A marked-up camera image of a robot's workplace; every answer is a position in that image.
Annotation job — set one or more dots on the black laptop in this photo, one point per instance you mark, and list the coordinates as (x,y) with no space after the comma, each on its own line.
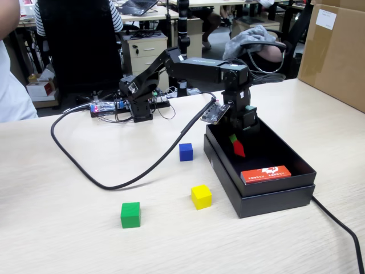
(138,6)

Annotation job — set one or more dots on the bare person forearm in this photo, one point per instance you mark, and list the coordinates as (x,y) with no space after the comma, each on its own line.
(8,17)

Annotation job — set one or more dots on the large brown cardboard box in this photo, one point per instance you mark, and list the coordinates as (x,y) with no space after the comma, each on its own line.
(336,57)

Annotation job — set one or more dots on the black vertical pole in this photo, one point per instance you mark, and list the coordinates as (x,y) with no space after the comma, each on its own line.
(183,25)

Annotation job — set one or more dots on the grey crumpled cloth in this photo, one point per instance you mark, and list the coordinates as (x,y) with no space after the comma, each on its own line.
(248,40)

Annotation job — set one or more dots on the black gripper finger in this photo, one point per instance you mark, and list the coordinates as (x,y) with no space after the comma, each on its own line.
(250,132)
(233,138)

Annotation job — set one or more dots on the person in striped shirt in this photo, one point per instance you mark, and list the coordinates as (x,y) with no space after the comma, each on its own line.
(116,20)

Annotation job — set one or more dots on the camera circuit board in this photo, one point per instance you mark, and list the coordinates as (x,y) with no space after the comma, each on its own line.
(215,114)

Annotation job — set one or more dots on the orange small carton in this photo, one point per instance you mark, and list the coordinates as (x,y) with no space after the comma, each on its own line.
(265,174)

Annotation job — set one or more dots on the black chair with armrest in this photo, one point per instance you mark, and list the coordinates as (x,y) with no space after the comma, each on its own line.
(296,37)

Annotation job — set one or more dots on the black open box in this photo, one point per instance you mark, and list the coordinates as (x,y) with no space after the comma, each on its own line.
(271,204)

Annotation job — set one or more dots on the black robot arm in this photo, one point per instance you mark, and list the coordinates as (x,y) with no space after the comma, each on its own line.
(196,70)

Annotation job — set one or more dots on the white paper label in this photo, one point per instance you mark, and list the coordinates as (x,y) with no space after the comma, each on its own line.
(326,19)

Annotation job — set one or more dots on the beige drawer cabinet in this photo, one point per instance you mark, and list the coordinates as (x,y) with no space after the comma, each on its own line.
(146,57)

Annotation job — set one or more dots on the legs of seated person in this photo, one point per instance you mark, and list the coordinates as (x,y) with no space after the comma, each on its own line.
(212,23)

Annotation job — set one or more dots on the black cardboard box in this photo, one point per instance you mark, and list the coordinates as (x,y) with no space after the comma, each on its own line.
(273,154)

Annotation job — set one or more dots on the red wooden cube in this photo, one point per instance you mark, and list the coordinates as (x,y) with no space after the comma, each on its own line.
(239,149)

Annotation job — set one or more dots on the green wooden cube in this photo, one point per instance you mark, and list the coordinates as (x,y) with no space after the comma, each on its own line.
(130,215)

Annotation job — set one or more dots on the beige office desk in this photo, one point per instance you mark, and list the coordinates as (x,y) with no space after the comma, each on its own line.
(159,14)

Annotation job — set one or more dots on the person in white shirt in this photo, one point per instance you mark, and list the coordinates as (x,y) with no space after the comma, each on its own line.
(11,94)

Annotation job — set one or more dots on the black mesh office chair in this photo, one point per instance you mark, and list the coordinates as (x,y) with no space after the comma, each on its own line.
(80,42)

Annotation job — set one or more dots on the white and red box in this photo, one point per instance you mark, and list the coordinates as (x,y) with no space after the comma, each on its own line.
(41,88)

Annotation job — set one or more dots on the yellow wooden cube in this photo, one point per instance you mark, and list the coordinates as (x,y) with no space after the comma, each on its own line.
(202,197)

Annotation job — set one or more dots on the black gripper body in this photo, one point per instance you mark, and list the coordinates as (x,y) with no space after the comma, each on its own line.
(236,105)

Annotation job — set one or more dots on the electronics controller board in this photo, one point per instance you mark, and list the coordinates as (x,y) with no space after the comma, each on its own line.
(105,108)

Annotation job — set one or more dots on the blue wooden cube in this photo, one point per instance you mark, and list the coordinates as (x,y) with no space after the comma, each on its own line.
(186,152)

